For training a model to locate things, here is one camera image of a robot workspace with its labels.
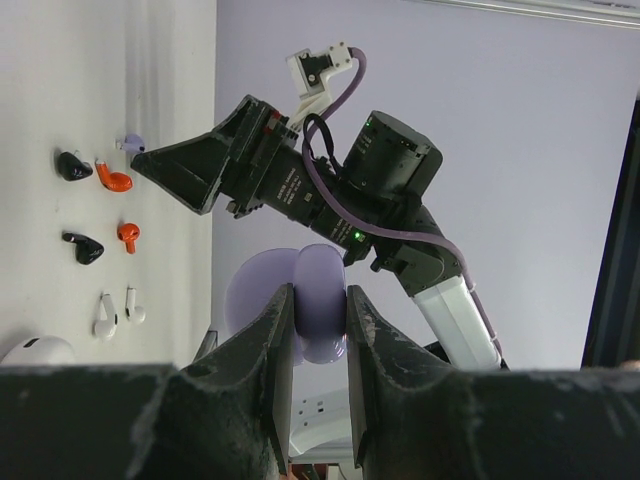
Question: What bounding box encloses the white earbud charging case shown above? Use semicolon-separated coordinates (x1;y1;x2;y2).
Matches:
1;336;76;366

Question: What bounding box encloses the purple earbud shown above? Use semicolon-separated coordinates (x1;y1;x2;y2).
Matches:
115;134;146;154

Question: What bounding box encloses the purple earbud charging case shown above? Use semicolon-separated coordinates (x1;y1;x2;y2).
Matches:
224;244;346;365

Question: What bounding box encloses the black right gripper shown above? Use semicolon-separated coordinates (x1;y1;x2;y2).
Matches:
130;95;305;219

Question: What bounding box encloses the black earbud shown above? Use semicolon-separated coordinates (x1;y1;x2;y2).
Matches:
55;151;94;182
61;232;105;266

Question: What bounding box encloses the orange earbud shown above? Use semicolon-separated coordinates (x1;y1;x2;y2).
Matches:
117;223;141;254
95;159;133;193

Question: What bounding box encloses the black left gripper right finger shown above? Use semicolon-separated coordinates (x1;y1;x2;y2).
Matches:
346;286;639;479

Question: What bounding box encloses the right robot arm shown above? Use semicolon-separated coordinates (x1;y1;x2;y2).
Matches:
131;96;506;370

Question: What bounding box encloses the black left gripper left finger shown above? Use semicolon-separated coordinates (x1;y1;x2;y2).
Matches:
1;284;294;479

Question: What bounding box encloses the white earbud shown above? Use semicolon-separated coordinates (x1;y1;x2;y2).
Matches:
93;293;119;341
125;287;146;325

